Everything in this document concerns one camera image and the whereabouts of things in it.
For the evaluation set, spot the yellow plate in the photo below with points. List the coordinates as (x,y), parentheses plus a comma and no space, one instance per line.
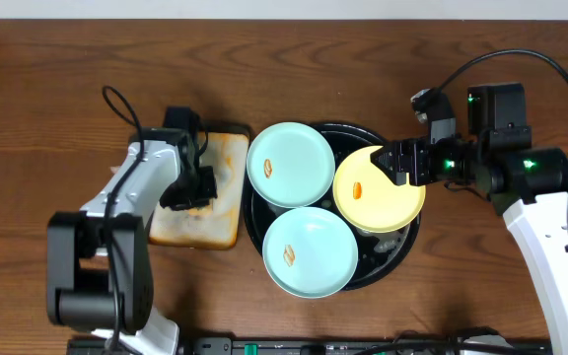
(369,200)

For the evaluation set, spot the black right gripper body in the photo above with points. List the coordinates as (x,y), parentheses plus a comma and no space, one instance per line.
(410,163)

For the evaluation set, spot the light blue plate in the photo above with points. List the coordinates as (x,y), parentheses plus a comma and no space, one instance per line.
(310,252)
(290,165)

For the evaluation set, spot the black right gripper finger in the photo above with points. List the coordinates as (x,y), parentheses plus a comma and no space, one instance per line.
(385,154)
(388,168)

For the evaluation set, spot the round black tray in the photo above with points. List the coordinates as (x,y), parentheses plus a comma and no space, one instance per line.
(378,255)

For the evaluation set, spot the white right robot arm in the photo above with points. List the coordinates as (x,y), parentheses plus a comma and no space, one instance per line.
(527,186)

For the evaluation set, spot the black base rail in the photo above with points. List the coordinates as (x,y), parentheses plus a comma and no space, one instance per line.
(227,346)

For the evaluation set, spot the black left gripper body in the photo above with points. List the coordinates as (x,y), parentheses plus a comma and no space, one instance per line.
(191,195)

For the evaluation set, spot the green yellow scrub sponge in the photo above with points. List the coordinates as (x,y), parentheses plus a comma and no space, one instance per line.
(201,211)

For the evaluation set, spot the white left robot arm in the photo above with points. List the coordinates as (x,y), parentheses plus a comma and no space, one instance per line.
(99,276)

